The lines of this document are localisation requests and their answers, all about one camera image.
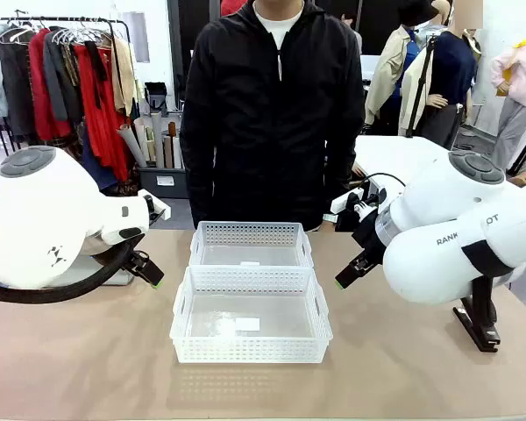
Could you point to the grey storage bin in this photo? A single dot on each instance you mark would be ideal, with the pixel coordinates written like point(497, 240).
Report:
point(162, 180)

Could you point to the long red hanging dress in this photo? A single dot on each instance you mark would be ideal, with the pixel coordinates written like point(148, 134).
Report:
point(103, 123)

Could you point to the black sleeved right forearm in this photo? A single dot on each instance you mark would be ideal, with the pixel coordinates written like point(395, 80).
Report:
point(197, 188)

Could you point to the silver wrist watch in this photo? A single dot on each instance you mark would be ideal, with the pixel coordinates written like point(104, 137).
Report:
point(329, 217)

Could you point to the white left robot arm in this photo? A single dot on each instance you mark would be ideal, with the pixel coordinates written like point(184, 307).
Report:
point(39, 219)

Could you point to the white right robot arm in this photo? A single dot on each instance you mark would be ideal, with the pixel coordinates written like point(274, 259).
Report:
point(438, 245)

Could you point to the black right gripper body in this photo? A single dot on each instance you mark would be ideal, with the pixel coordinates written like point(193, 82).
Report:
point(368, 232)

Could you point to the black clothes rack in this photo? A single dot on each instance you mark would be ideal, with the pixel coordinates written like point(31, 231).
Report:
point(114, 87)

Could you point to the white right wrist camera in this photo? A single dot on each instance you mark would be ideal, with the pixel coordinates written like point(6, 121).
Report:
point(355, 201)

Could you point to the dark grey hanging garment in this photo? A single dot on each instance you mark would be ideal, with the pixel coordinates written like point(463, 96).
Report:
point(15, 87)

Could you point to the seated background person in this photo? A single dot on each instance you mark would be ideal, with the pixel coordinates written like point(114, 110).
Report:
point(358, 168)

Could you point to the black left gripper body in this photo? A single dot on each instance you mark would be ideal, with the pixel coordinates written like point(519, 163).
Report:
point(133, 259)

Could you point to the grey wall poster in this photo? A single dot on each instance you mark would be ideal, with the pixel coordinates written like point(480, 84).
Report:
point(136, 37)

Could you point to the red hanging jacket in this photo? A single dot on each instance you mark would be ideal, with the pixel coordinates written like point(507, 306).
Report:
point(41, 96)

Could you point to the mannequin with beige coat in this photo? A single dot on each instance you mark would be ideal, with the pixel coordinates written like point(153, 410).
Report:
point(390, 74)

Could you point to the brown paper roll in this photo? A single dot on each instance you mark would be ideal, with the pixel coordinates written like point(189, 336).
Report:
point(172, 144)

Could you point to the white background table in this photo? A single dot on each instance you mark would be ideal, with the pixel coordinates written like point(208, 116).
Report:
point(394, 153)

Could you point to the grey paper roll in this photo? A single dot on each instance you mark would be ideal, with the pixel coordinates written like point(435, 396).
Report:
point(131, 144)

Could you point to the mannequin with navy top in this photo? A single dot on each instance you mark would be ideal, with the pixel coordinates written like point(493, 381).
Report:
point(453, 79)

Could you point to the black sleeved left forearm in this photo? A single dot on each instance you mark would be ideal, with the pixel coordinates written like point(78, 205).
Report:
point(342, 175)

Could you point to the grey hanging jacket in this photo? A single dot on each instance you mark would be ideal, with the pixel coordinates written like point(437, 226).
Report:
point(57, 79)

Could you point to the white perforated plastic basket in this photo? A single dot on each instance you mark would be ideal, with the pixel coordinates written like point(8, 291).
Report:
point(250, 324)
point(250, 245)

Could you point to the beige hanging garment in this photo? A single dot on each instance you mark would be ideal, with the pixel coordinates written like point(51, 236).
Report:
point(125, 74)

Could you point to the black stapler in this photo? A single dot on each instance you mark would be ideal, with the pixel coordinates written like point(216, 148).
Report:
point(482, 335)

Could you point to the person in black jacket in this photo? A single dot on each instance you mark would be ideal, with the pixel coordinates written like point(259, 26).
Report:
point(272, 109)

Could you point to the mannequin with pink jacket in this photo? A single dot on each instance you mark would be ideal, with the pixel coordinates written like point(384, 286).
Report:
point(517, 96)

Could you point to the person left hand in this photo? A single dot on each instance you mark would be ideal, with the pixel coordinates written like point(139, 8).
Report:
point(320, 227)

